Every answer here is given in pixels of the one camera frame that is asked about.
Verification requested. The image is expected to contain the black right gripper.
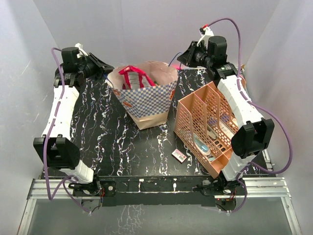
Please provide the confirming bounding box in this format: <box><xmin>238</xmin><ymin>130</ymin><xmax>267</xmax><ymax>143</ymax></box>
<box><xmin>178</xmin><ymin>41</ymin><xmax>214</xmax><ymax>69</ymax></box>

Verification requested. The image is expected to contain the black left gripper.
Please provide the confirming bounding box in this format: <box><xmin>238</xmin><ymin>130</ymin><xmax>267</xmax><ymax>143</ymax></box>
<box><xmin>77</xmin><ymin>53</ymin><xmax>114</xmax><ymax>81</ymax></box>

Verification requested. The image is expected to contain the pink snack bag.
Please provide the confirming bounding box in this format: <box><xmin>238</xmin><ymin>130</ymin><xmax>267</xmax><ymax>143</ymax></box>
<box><xmin>118</xmin><ymin>66</ymin><xmax>155</xmax><ymax>90</ymax></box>

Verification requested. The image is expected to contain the checkered paper bag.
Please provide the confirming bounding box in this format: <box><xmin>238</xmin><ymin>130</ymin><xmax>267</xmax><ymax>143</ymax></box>
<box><xmin>108</xmin><ymin>61</ymin><xmax>179</xmax><ymax>130</ymax></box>

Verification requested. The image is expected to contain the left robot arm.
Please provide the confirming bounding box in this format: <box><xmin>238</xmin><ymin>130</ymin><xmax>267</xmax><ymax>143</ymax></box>
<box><xmin>33</xmin><ymin>43</ymin><xmax>114</xmax><ymax>195</ymax></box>

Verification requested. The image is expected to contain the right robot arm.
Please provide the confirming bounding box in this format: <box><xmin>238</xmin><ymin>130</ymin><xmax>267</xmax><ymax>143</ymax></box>
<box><xmin>178</xmin><ymin>36</ymin><xmax>274</xmax><ymax>194</ymax></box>

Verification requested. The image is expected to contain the pink mesh file organizer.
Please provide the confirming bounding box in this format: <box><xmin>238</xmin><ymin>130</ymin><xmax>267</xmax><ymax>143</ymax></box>
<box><xmin>174</xmin><ymin>82</ymin><xmax>238</xmax><ymax>179</ymax></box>

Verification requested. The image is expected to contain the blue tape dispenser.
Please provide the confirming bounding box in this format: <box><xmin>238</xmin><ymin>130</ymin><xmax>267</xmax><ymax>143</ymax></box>
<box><xmin>194</xmin><ymin>134</ymin><xmax>211</xmax><ymax>156</ymax></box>

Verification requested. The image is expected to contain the small red white box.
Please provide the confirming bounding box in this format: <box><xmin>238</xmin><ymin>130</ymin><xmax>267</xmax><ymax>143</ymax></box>
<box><xmin>172</xmin><ymin>149</ymin><xmax>187</xmax><ymax>163</ymax></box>

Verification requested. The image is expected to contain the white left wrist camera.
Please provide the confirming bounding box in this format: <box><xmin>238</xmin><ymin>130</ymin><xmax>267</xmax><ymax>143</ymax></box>
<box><xmin>75</xmin><ymin>43</ymin><xmax>88</xmax><ymax>58</ymax></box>

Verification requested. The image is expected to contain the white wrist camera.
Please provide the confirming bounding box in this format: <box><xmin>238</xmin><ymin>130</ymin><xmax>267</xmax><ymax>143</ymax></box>
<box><xmin>75</xmin><ymin>43</ymin><xmax>88</xmax><ymax>58</ymax></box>
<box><xmin>198</xmin><ymin>24</ymin><xmax>214</xmax><ymax>45</ymax></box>

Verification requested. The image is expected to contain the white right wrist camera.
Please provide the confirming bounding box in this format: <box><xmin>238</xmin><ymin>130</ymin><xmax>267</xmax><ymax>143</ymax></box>
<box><xmin>198</xmin><ymin>24</ymin><xmax>214</xmax><ymax>45</ymax></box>

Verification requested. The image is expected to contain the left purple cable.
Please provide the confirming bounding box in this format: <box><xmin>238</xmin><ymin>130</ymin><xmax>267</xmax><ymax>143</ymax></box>
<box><xmin>43</xmin><ymin>47</ymin><xmax>92</xmax><ymax>213</ymax></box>

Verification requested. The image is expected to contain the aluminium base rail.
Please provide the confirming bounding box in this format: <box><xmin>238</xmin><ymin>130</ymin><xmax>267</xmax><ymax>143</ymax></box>
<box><xmin>18</xmin><ymin>175</ymin><xmax>302</xmax><ymax>235</ymax></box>

